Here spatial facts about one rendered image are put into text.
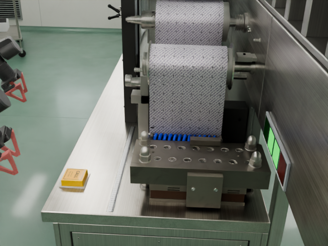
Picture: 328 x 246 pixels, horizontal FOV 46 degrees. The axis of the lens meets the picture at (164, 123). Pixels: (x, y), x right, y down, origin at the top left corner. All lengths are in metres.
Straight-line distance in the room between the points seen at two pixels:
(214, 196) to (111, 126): 0.64
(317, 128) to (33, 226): 2.11
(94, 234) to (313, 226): 0.70
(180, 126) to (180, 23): 0.37
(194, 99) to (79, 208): 0.48
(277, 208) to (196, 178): 0.62
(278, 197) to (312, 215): 0.91
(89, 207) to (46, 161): 2.00
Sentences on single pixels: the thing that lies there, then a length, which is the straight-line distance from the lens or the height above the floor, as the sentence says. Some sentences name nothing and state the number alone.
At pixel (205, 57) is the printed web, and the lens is 1.20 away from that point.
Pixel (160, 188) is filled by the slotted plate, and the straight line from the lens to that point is 1.17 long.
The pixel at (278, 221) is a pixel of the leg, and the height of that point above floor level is 0.58.
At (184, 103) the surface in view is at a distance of 1.23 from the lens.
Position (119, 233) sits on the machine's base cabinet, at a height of 0.83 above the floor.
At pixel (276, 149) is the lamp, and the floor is 1.20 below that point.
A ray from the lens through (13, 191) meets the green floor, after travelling 2.91.
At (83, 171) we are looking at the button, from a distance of 1.31.
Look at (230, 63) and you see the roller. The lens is 1.21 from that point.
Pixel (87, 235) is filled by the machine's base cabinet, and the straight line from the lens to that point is 1.23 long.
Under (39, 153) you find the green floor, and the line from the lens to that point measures 3.30.
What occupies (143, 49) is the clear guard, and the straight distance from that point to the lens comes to 2.26.
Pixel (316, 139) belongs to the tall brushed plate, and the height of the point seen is 1.33.
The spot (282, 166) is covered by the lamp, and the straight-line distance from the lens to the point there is 0.86.
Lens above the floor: 1.64
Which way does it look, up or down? 27 degrees down
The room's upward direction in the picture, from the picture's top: 1 degrees clockwise
